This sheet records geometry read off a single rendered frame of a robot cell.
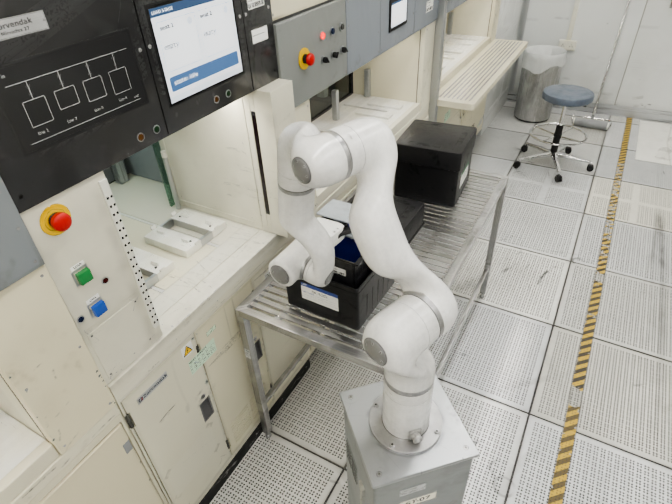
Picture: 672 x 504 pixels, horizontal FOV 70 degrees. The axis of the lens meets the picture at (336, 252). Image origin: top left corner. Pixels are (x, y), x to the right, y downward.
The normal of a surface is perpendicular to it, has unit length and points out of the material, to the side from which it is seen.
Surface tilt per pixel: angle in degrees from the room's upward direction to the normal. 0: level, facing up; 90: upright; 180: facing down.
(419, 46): 90
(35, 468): 90
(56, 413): 90
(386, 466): 0
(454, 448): 0
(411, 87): 90
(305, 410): 0
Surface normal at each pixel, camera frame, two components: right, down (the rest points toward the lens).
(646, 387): -0.04, -0.79
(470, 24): -0.48, 0.54
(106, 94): 0.87, 0.26
